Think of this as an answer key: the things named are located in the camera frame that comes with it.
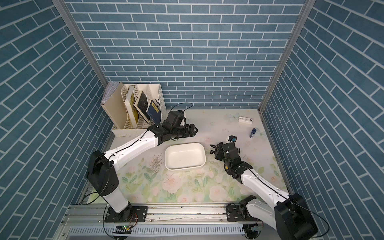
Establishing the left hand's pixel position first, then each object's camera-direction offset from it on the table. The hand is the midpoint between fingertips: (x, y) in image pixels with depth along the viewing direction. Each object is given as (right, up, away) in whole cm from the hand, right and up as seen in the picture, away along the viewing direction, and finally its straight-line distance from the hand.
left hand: (197, 131), depth 82 cm
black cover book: (-38, +18, +18) cm, 46 cm away
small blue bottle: (+38, -1, +16) cm, 41 cm away
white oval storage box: (-9, -16, +11) cm, 22 cm away
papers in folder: (-54, +26, +9) cm, 60 cm away
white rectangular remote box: (+36, +7, +30) cm, 47 cm away
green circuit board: (-36, -47, -10) cm, 61 cm away
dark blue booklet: (-31, +12, +23) cm, 40 cm away
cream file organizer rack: (-41, +14, +11) cm, 44 cm away
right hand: (+13, -10, +4) cm, 17 cm away
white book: (-41, +15, +7) cm, 45 cm away
